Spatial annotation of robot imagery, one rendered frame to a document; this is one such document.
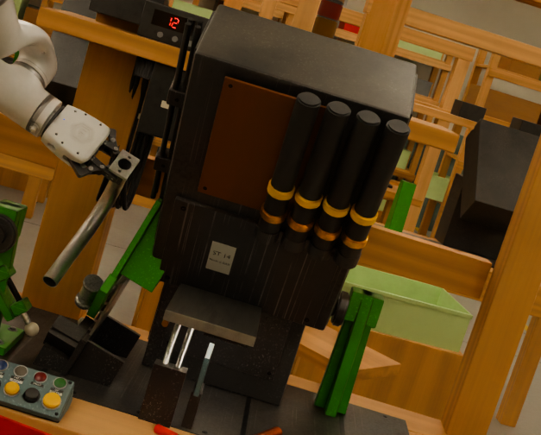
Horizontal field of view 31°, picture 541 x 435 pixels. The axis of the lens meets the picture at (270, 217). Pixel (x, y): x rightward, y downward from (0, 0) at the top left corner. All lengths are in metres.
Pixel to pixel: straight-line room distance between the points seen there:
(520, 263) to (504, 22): 10.26
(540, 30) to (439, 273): 10.36
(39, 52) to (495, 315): 1.13
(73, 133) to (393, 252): 0.81
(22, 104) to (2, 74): 0.07
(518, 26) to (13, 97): 10.84
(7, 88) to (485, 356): 1.18
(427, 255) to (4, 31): 1.08
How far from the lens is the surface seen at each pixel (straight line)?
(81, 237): 1.96
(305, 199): 1.61
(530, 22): 12.53
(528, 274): 2.25
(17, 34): 1.83
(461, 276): 2.32
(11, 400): 1.72
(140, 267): 1.85
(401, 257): 2.29
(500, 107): 9.27
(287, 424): 2.00
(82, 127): 1.93
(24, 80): 1.94
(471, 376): 2.29
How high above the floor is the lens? 1.60
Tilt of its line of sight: 9 degrees down
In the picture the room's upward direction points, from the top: 17 degrees clockwise
